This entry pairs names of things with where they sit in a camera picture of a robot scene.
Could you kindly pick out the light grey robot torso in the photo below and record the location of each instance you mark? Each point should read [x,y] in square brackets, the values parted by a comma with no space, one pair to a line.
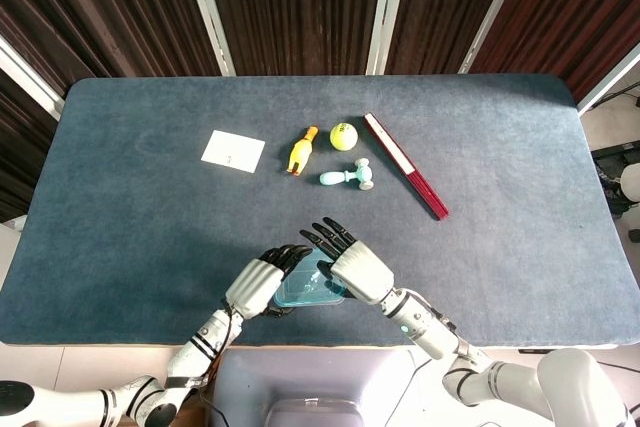
[310,377]

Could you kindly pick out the white frame post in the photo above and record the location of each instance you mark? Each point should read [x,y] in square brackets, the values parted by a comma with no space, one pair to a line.
[30,79]
[387,12]
[207,12]
[610,79]
[492,12]

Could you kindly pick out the white round background object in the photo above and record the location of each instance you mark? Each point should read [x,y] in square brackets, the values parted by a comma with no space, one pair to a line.
[631,181]

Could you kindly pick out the white paper card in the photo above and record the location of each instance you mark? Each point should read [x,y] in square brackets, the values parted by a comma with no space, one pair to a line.
[232,152]

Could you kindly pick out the dark red folded fan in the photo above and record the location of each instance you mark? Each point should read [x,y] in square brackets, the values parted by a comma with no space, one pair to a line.
[405,164]

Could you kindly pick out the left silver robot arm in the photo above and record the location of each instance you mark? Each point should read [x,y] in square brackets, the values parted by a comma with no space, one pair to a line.
[200,347]

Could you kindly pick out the yellow tennis ball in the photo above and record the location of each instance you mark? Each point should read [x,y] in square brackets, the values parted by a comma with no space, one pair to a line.
[344,136]

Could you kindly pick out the brown pleated curtain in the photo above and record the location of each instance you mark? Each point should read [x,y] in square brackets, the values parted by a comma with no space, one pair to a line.
[440,2]
[295,7]
[100,7]
[575,2]
[20,157]

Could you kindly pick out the blue plastic container lid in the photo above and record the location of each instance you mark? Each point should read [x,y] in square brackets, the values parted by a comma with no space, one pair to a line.
[305,289]

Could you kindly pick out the yellow rubber chicken toy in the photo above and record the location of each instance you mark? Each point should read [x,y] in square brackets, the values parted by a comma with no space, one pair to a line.
[301,152]

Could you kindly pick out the blue-grey table cloth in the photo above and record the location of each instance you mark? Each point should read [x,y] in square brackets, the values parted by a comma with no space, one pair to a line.
[125,247]

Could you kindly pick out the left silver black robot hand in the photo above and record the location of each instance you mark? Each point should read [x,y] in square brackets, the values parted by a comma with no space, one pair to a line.
[250,287]

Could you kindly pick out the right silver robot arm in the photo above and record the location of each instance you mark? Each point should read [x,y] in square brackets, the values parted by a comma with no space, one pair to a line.
[430,332]

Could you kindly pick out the teal toy hammer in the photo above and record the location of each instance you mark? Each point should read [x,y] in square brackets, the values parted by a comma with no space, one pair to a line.
[332,178]

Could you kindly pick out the black background equipment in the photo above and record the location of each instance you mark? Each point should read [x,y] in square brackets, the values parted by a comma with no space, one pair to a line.
[607,167]

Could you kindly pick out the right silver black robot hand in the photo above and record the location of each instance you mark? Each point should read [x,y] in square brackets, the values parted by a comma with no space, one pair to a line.
[362,272]

